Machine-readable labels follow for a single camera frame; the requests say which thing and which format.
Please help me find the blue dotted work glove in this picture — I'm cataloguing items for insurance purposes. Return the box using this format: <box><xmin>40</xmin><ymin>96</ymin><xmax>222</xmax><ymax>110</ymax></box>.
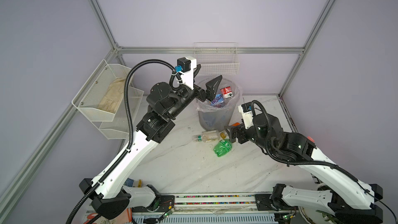
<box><xmin>124</xmin><ymin>178</ymin><xmax>143</xmax><ymax>188</ymax></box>

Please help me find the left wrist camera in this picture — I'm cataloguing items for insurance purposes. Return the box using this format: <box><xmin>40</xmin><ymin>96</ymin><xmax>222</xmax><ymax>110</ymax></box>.
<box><xmin>175</xmin><ymin>56</ymin><xmax>198</xmax><ymax>90</ymax></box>

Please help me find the white mesh shelf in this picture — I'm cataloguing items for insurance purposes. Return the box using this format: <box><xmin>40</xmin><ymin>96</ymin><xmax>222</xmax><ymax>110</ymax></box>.
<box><xmin>72</xmin><ymin>60</ymin><xmax>131</xmax><ymax>122</ymax></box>
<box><xmin>99</xmin><ymin>87</ymin><xmax>144</xmax><ymax>140</ymax></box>

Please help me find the green Sprite bottle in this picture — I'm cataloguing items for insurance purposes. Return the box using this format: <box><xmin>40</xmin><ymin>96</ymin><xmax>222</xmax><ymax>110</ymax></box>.
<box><xmin>213</xmin><ymin>139</ymin><xmax>232</xmax><ymax>157</ymax></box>

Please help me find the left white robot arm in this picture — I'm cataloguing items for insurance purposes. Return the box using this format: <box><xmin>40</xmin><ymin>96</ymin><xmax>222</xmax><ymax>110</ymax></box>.
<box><xmin>66</xmin><ymin>57</ymin><xmax>223</xmax><ymax>224</ymax></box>

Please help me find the red label clear bottle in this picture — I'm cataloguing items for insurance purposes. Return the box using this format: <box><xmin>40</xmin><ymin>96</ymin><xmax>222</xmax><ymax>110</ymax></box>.
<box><xmin>220</xmin><ymin>86</ymin><xmax>234</xmax><ymax>100</ymax></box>

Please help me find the beige glove in shelf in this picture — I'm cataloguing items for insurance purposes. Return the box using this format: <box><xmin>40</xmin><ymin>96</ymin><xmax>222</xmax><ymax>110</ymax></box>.
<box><xmin>96</xmin><ymin>78</ymin><xmax>126</xmax><ymax>114</ymax></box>

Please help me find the grey mesh waste bin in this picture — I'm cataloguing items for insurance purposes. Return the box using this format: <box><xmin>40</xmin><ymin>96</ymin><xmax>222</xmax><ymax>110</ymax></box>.
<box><xmin>194</xmin><ymin>77</ymin><xmax>239</xmax><ymax>133</ymax></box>

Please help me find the white mesh lower shelf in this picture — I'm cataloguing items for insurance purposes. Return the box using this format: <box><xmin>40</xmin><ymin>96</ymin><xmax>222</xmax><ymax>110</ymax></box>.
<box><xmin>99</xmin><ymin>87</ymin><xmax>144</xmax><ymax>140</ymax></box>

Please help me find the clear green cap bottle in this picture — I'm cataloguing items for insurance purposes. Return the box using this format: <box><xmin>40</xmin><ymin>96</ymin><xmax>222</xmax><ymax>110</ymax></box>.
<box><xmin>193</xmin><ymin>130</ymin><xmax>220</xmax><ymax>143</ymax></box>

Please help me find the white wire wall basket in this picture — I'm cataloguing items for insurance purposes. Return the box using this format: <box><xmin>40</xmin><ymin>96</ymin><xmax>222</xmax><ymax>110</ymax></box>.
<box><xmin>193</xmin><ymin>42</ymin><xmax>240</xmax><ymax>76</ymax></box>

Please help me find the white mesh upper shelf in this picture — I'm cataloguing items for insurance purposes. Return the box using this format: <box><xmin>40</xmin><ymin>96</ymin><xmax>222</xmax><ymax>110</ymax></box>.
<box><xmin>72</xmin><ymin>60</ymin><xmax>131</xmax><ymax>122</ymax></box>

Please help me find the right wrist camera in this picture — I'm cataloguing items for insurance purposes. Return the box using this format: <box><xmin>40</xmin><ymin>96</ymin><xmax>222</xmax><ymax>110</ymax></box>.
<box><xmin>238</xmin><ymin>102</ymin><xmax>254</xmax><ymax>130</ymax></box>

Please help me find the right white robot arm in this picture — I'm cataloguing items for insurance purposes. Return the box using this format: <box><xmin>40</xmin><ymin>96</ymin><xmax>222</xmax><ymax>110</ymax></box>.
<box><xmin>226</xmin><ymin>100</ymin><xmax>383</xmax><ymax>224</ymax></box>

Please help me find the large crushed blue label bottle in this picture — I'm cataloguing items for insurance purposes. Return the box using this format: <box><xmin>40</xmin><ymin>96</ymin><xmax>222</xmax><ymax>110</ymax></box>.
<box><xmin>210</xmin><ymin>94</ymin><xmax>226</xmax><ymax>108</ymax></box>

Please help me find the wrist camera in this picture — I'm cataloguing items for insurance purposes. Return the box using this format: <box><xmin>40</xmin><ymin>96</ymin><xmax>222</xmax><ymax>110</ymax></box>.
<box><xmin>238</xmin><ymin>102</ymin><xmax>254</xmax><ymax>130</ymax></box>
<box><xmin>175</xmin><ymin>56</ymin><xmax>198</xmax><ymax>90</ymax></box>

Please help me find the clear plastic bin liner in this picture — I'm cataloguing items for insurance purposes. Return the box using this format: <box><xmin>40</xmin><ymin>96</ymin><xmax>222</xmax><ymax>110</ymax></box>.
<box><xmin>195</xmin><ymin>78</ymin><xmax>243</xmax><ymax>113</ymax></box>

